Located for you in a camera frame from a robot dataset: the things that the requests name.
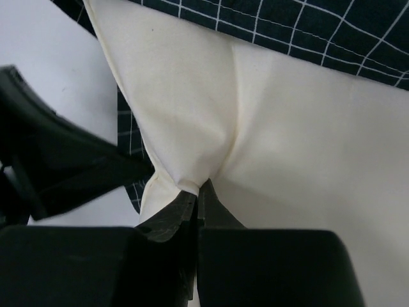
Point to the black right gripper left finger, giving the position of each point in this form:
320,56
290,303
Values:
164,225

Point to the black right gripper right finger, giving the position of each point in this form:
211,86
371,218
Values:
211,213

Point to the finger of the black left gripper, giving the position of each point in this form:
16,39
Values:
57,165

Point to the cream pillow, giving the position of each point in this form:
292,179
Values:
286,143

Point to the dark checked pillowcase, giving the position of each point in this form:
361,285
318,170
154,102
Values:
362,39

